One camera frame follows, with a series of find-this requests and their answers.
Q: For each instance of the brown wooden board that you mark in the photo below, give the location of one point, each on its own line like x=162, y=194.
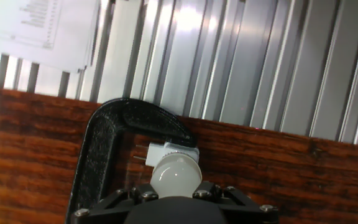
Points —
x=291, y=174

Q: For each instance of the black C-clamp with steel screw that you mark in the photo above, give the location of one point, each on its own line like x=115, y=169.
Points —
x=98, y=149

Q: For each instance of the white bulb socket adapter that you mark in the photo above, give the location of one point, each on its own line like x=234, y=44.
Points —
x=158, y=152

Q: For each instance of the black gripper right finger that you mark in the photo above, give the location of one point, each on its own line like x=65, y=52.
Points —
x=244, y=208

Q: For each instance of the white light bulb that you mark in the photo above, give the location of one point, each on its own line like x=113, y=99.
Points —
x=176, y=175

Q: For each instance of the printed paper sheets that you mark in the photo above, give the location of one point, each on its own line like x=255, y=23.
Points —
x=36, y=28

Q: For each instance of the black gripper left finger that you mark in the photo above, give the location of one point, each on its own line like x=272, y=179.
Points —
x=104, y=207

